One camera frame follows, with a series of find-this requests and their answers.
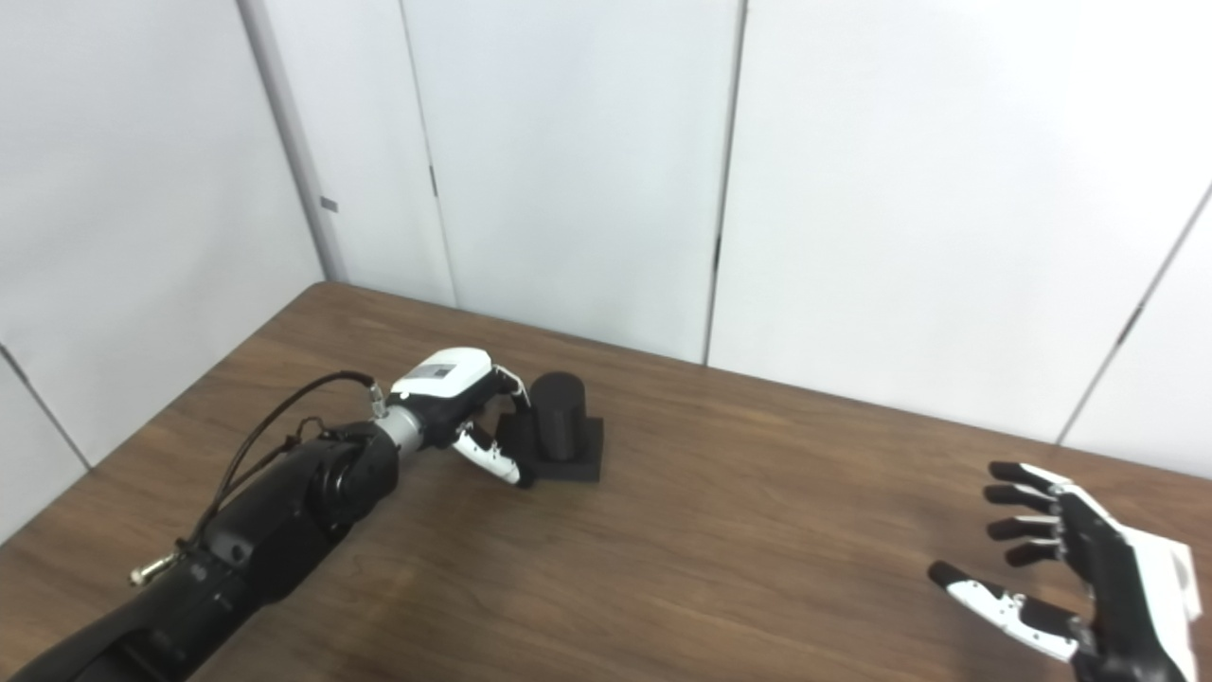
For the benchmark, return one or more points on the white square piece with hole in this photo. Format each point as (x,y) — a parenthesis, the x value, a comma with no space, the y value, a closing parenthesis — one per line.
(1160,554)

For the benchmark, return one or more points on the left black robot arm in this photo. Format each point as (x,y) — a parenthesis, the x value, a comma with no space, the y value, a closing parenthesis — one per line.
(265,530)

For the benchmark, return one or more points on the grey wall corner post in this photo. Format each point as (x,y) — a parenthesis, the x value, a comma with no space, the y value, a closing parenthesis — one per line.
(289,142)

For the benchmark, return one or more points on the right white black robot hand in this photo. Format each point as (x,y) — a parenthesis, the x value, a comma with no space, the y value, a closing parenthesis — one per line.
(1108,578)

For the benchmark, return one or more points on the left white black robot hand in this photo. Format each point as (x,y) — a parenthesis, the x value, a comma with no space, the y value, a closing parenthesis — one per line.
(445,379)

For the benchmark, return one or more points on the black peg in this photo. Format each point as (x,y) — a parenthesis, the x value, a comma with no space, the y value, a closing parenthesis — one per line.
(559,417)

